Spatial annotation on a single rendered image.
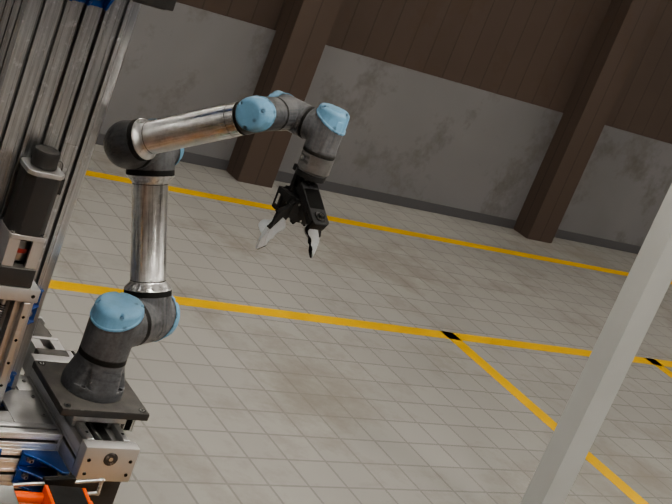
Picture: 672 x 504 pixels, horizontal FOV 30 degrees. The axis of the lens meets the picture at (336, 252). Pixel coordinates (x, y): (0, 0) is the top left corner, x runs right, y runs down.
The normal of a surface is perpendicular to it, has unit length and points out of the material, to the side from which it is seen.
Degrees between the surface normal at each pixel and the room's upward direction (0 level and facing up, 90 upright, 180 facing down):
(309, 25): 90
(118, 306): 7
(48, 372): 0
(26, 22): 90
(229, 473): 0
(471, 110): 90
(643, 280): 90
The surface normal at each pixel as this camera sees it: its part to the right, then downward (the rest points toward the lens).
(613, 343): -0.84, -0.17
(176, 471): 0.36, -0.89
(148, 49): 0.48, 0.43
